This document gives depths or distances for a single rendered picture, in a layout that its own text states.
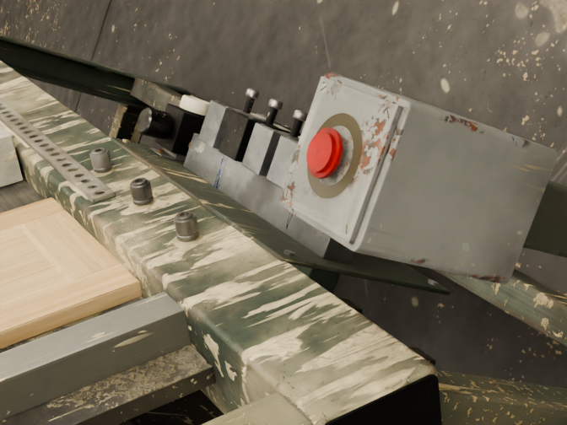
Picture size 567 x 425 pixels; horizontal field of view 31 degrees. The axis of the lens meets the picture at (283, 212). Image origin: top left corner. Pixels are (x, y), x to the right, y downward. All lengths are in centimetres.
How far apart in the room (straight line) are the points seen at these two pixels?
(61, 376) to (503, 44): 131
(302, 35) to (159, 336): 170
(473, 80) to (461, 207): 130
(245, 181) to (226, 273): 25
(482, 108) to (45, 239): 105
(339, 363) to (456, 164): 20
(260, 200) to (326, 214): 44
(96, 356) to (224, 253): 18
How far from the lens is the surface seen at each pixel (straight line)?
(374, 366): 87
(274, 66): 271
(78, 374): 100
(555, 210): 93
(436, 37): 223
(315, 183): 81
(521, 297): 166
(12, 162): 152
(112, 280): 115
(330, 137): 79
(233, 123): 128
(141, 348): 101
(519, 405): 96
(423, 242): 80
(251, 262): 106
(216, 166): 134
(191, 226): 111
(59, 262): 122
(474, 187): 82
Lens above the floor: 140
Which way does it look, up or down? 34 degrees down
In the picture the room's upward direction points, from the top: 77 degrees counter-clockwise
